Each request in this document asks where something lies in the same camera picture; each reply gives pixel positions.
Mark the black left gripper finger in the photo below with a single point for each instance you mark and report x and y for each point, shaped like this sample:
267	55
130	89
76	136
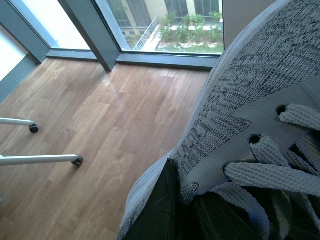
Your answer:
208	217

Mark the grey knit sneaker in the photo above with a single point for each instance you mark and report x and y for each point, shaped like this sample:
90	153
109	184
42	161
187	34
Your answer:
254	137

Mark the white table leg with caster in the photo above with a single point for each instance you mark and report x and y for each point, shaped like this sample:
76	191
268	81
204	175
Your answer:
33	128

